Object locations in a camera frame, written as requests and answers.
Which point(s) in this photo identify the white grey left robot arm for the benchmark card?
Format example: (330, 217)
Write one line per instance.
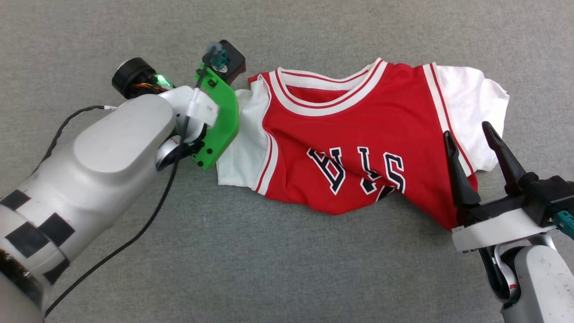
(89, 170)

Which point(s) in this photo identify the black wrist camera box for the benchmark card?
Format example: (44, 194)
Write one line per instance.
(554, 195)
(233, 60)

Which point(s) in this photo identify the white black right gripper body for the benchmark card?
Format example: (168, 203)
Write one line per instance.
(497, 229)

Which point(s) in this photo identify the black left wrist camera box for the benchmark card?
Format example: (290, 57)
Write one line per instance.
(233, 60)

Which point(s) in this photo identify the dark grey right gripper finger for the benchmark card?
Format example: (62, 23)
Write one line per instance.
(506, 161)
(462, 184)

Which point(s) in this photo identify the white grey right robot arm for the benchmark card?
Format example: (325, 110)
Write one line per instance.
(542, 287)

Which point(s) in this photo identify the red basketball jersey white sleeves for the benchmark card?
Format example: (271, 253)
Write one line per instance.
(350, 130)

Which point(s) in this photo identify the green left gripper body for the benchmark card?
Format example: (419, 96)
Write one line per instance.
(222, 125)

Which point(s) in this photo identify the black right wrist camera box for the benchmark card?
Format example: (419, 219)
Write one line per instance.
(554, 195)

